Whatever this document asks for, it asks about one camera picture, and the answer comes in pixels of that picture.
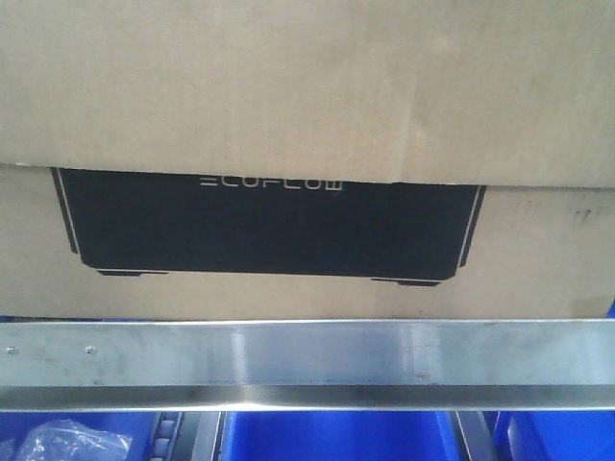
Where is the brown EcoFlow cardboard box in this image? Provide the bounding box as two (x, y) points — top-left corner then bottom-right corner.
(1, 1), (614, 320)

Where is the blue bin behind box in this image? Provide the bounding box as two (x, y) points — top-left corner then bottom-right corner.
(600, 300), (615, 320)

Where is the blue bin middle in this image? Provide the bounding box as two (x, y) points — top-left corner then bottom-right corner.
(219, 411), (461, 460)

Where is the grey roller track left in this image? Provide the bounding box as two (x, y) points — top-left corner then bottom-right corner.
(145, 411), (226, 461)

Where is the grey roller track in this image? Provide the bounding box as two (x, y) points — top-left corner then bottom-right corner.
(145, 411), (226, 461)
(447, 411), (500, 461)

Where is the grey roller track right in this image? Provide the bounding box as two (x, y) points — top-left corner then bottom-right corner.
(447, 411), (500, 461)

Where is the blue bin right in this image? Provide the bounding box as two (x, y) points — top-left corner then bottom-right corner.
(484, 410), (614, 461)

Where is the clear plastic bag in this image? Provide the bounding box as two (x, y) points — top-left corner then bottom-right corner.
(14, 420), (133, 461)

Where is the blue bin left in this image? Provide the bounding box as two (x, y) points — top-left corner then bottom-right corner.
(1, 412), (159, 460)

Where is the metal shelf rail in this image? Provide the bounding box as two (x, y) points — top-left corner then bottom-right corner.
(1, 319), (614, 411)

